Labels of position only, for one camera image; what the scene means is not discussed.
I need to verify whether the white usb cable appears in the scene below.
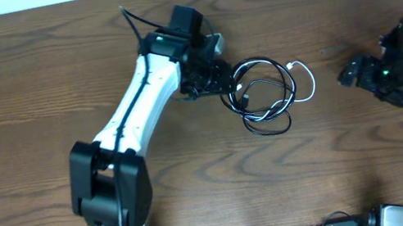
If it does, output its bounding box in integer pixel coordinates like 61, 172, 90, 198
229, 50, 321, 125

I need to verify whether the black usb cable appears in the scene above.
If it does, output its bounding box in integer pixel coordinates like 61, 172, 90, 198
214, 50, 305, 144

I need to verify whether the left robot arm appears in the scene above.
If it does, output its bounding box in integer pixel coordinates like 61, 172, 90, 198
69, 6, 236, 226

